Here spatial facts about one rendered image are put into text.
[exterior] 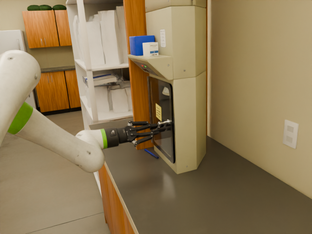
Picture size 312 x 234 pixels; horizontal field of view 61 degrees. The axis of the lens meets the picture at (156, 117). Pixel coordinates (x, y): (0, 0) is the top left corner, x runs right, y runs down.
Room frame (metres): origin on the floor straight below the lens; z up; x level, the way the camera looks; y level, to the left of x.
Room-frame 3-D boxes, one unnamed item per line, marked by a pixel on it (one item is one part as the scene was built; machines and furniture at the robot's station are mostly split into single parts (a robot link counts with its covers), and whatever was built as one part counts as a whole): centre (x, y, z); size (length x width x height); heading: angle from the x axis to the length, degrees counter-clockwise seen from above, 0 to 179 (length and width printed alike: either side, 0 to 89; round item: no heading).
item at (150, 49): (1.25, 0.01, 1.54); 0.05 x 0.05 x 0.06; 38
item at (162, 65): (1.30, 0.02, 1.46); 0.32 x 0.11 x 0.10; 20
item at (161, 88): (1.31, -0.02, 1.19); 0.30 x 0.01 x 0.40; 20
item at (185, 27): (1.36, -0.15, 1.33); 0.32 x 0.25 x 0.77; 20
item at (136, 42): (1.36, 0.05, 1.56); 0.10 x 0.10 x 0.09; 20
